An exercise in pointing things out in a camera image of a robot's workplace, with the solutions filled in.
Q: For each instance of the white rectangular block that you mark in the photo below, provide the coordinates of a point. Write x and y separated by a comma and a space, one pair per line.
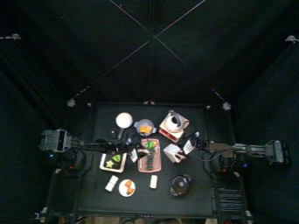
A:
153, 181
111, 183

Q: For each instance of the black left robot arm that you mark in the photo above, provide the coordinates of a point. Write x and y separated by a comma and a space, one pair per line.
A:
57, 140

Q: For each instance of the black round pot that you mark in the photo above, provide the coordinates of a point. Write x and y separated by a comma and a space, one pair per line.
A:
180, 185

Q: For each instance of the pink rectangular tray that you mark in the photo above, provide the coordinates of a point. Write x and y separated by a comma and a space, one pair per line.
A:
155, 163

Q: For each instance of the grey pot with orange food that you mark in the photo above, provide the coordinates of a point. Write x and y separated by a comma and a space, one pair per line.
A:
144, 127

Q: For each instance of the silver frame corner bracket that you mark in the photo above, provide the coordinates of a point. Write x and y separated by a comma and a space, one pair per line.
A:
70, 102
291, 38
14, 37
225, 106
148, 102

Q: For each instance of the white tray with pink rim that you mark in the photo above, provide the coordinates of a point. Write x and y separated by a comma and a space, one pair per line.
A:
104, 165

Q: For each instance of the green leaf toy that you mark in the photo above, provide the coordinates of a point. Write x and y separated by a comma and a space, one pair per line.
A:
116, 158

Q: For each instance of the green toy vegetable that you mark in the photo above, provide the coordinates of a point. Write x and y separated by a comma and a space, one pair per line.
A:
149, 145

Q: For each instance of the white plate with orange food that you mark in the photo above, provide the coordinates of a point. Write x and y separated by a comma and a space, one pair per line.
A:
127, 187

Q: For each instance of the yellow star toy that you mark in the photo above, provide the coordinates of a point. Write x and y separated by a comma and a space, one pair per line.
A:
109, 164

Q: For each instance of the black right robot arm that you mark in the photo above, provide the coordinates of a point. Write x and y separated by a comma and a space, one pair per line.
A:
252, 149

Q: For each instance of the white kettle on wooden base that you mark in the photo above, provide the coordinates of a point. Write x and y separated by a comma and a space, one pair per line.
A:
173, 124

